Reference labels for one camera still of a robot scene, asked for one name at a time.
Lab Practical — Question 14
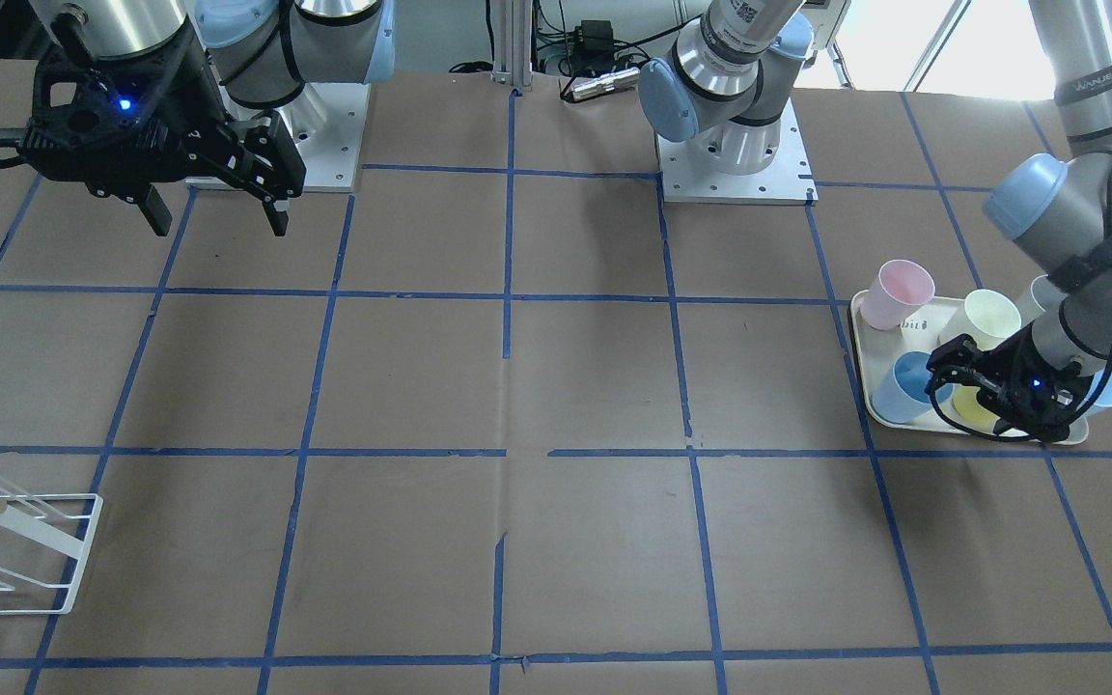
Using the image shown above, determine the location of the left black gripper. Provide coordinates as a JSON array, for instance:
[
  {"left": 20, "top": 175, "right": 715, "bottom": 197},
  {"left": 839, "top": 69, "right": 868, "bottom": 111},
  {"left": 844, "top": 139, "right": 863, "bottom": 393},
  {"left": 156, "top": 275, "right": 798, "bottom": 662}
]
[{"left": 927, "top": 325, "right": 1093, "bottom": 443}]

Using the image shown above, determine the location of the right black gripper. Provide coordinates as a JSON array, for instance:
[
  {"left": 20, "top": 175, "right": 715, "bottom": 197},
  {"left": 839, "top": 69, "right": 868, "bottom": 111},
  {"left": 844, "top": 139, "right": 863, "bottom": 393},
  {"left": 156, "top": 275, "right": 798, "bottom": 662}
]
[{"left": 17, "top": 19, "right": 306, "bottom": 237}]

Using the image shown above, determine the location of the light blue plastic cup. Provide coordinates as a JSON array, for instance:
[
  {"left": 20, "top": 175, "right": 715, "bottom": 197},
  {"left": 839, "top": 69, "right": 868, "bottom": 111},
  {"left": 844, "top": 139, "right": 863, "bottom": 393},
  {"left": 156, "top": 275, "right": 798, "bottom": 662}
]
[{"left": 868, "top": 351, "right": 932, "bottom": 424}]

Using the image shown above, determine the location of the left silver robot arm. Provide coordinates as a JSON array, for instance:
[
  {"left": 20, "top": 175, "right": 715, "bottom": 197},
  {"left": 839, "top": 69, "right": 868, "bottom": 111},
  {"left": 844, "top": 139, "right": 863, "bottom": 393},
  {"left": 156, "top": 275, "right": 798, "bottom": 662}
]
[{"left": 637, "top": 1, "right": 1112, "bottom": 443}]

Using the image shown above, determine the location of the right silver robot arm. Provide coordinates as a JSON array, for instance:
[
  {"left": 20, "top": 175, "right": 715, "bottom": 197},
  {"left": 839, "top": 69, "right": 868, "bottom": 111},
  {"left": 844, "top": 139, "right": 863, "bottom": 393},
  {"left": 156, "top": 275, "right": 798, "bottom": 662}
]
[{"left": 12, "top": 1, "right": 393, "bottom": 236}]

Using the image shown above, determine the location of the yellow plastic cup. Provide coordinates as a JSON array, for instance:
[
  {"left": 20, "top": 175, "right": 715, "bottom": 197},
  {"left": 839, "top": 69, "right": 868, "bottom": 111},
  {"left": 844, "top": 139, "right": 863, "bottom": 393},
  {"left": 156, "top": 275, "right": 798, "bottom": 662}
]
[{"left": 950, "top": 384, "right": 1031, "bottom": 441}]

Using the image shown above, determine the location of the pale green plastic cup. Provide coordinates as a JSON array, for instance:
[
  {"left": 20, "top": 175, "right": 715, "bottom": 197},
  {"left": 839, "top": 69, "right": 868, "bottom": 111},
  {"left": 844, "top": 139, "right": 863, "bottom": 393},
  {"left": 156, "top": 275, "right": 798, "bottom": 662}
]
[{"left": 939, "top": 289, "right": 1023, "bottom": 350}]

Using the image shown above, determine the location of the pink plastic cup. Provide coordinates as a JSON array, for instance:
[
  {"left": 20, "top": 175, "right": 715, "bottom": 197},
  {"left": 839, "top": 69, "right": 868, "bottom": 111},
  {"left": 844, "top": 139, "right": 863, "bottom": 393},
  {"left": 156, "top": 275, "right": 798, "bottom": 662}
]
[{"left": 860, "top": 259, "right": 936, "bottom": 330}]

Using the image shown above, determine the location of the grey plastic cup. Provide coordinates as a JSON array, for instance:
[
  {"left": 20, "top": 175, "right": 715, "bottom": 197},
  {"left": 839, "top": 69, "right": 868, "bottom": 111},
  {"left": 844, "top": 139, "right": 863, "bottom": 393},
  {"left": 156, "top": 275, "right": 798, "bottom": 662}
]
[{"left": 1012, "top": 274, "right": 1068, "bottom": 325}]

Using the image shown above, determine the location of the cream plastic tray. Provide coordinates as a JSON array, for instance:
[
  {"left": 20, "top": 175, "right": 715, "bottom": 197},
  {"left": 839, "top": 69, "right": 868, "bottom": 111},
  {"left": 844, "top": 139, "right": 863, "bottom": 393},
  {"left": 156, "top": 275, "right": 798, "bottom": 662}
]
[{"left": 850, "top": 292, "right": 1090, "bottom": 446}]

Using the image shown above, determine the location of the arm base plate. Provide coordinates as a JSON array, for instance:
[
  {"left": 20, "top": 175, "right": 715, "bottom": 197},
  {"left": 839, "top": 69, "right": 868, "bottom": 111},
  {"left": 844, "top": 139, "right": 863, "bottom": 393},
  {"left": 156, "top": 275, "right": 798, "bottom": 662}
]
[
  {"left": 654, "top": 101, "right": 820, "bottom": 206},
  {"left": 266, "top": 82, "right": 373, "bottom": 193}
]

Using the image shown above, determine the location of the aluminium frame post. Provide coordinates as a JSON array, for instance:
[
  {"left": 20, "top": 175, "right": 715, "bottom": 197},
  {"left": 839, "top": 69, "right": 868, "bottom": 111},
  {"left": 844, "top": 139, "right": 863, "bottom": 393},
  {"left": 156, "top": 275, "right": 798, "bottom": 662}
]
[{"left": 488, "top": 0, "right": 537, "bottom": 95}]

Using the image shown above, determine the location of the white wire cup rack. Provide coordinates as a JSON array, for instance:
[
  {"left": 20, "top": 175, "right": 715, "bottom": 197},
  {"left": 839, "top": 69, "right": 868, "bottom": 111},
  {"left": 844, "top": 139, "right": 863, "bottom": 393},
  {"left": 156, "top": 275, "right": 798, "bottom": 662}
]
[{"left": 0, "top": 474, "right": 105, "bottom": 617}]

